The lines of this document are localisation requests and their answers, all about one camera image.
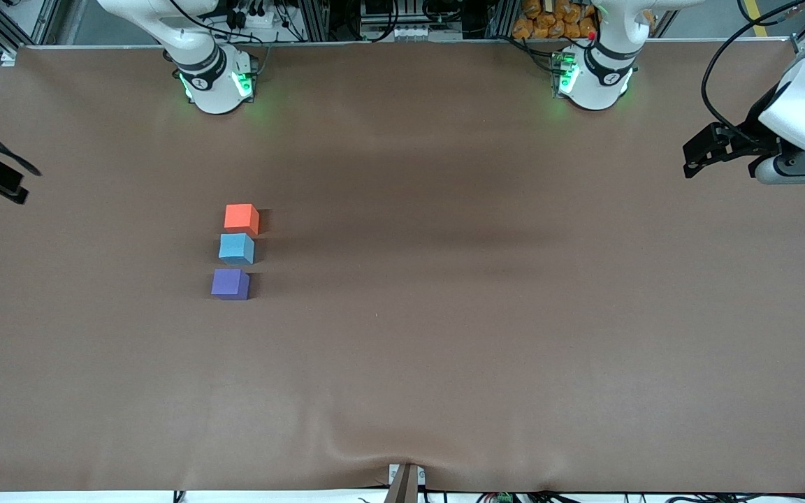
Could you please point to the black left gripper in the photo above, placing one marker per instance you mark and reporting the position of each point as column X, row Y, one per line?
column 750, row 142

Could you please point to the light blue foam block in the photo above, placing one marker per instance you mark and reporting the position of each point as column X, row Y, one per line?
column 236, row 249

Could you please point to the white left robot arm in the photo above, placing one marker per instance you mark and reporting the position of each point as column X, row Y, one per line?
column 597, row 78

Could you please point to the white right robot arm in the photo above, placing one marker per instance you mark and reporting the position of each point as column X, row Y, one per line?
column 215, row 82

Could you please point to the orange foam block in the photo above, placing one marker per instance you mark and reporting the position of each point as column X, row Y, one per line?
column 241, row 218

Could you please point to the purple foam block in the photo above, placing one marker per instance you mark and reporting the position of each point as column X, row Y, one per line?
column 229, row 284

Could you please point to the white terminal block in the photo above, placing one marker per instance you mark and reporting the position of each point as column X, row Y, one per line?
column 427, row 32

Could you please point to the bag of orange items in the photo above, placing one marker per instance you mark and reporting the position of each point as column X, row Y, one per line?
column 549, row 19

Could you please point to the white power strip with plugs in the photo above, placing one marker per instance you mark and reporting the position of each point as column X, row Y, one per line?
column 252, row 15

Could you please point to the brown table cover sheet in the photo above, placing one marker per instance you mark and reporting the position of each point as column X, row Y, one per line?
column 402, row 363

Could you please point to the green terminal connector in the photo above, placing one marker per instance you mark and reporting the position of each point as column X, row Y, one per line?
column 504, row 498

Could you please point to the white table bracket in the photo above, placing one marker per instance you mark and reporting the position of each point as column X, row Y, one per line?
column 395, row 475

